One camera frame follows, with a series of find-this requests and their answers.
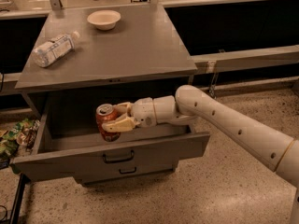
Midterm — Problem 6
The grey drawer cabinet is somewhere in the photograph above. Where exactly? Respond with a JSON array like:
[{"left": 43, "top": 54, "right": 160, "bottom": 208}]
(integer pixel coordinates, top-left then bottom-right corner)
[{"left": 14, "top": 3, "right": 198, "bottom": 186}]

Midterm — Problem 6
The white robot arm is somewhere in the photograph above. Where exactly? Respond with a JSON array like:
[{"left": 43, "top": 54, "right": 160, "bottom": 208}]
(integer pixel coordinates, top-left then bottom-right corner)
[{"left": 101, "top": 85, "right": 299, "bottom": 188}]

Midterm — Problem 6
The black metal stand leg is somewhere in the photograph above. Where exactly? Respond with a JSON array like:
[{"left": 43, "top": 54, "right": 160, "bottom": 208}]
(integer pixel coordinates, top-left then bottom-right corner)
[{"left": 9, "top": 174, "right": 28, "bottom": 224}]

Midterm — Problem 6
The clear plastic water bottle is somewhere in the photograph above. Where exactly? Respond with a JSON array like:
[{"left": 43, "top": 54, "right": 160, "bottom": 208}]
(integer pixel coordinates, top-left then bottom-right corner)
[{"left": 31, "top": 31, "right": 80, "bottom": 68}]

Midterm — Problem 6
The black lower drawer handle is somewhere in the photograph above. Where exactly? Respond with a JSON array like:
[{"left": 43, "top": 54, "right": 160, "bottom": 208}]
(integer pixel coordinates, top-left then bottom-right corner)
[{"left": 119, "top": 167, "right": 137, "bottom": 175}]

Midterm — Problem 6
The red coke can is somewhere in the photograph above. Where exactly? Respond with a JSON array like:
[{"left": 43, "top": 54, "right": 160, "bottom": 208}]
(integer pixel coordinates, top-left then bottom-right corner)
[{"left": 95, "top": 104, "right": 121, "bottom": 142}]

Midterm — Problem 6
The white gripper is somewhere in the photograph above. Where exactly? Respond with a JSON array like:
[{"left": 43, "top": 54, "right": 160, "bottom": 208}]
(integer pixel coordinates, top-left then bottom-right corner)
[{"left": 102, "top": 96, "right": 177, "bottom": 133}]

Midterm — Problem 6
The open grey top drawer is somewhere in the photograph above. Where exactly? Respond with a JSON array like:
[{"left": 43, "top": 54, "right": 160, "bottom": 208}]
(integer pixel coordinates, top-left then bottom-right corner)
[{"left": 11, "top": 81, "right": 211, "bottom": 183}]

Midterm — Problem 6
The black top drawer handle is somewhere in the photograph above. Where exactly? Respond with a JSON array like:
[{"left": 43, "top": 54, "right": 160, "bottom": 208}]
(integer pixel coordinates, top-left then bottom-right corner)
[{"left": 102, "top": 150, "right": 135, "bottom": 164}]

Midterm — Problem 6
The white paper bowl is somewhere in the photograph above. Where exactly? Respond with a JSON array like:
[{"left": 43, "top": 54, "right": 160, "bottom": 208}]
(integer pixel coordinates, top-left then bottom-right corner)
[{"left": 87, "top": 10, "right": 121, "bottom": 31}]

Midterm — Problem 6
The black drawer handle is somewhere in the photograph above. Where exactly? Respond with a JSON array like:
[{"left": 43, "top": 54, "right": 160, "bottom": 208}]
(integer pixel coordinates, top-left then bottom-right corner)
[
  {"left": 119, "top": 167, "right": 137, "bottom": 175},
  {"left": 102, "top": 150, "right": 135, "bottom": 164}
]

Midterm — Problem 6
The green snack bag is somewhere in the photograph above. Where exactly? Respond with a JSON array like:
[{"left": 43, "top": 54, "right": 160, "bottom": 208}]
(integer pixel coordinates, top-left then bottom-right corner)
[{"left": 0, "top": 119, "right": 40, "bottom": 159}]

